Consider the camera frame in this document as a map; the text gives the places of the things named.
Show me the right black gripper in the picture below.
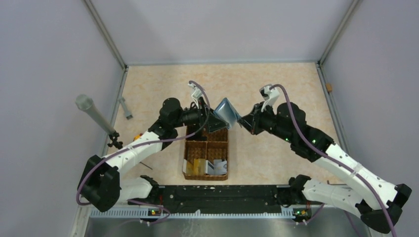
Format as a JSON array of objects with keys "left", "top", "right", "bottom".
[{"left": 238, "top": 101, "right": 294, "bottom": 143}]

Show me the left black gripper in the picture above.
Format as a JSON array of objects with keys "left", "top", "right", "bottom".
[{"left": 172, "top": 96, "right": 229, "bottom": 133}]

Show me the blue leather card holder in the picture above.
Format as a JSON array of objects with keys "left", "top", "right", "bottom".
[{"left": 214, "top": 98, "right": 241, "bottom": 130}]

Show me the gold credit card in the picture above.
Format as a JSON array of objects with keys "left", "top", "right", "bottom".
[{"left": 192, "top": 158, "right": 207, "bottom": 176}]

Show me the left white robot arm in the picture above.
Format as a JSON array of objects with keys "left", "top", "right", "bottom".
[{"left": 76, "top": 98, "right": 229, "bottom": 212}]

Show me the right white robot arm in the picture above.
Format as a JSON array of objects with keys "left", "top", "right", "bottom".
[{"left": 238, "top": 103, "right": 412, "bottom": 234}]

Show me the white blue card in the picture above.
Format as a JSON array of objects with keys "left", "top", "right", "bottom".
[{"left": 205, "top": 159, "right": 228, "bottom": 176}]

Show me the woven wicker tray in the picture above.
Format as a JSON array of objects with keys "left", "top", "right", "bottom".
[{"left": 182, "top": 128, "right": 229, "bottom": 181}]

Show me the yellow red toy car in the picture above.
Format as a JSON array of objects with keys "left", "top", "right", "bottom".
[{"left": 133, "top": 133, "right": 143, "bottom": 141}]

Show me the small tan cork piece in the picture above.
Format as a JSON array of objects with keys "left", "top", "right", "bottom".
[{"left": 325, "top": 82, "right": 333, "bottom": 93}]

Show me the black tube clamp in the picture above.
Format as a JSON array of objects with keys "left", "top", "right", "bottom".
[{"left": 107, "top": 131, "right": 123, "bottom": 150}]

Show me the grey metal tube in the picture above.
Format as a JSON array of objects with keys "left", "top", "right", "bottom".
[{"left": 75, "top": 94, "right": 116, "bottom": 134}]

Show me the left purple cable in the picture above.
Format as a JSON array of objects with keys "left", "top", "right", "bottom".
[{"left": 76, "top": 80, "right": 211, "bottom": 207}]

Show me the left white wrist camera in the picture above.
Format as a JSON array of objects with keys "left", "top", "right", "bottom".
[{"left": 188, "top": 82, "right": 205, "bottom": 108}]

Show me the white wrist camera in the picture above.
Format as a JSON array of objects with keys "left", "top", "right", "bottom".
[
  {"left": 259, "top": 84, "right": 280, "bottom": 112},
  {"left": 188, "top": 82, "right": 205, "bottom": 108}
]

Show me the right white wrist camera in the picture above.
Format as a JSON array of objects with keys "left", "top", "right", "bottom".
[{"left": 259, "top": 84, "right": 280, "bottom": 112}]

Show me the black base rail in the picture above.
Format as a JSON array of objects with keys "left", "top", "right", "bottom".
[{"left": 148, "top": 185, "right": 295, "bottom": 214}]

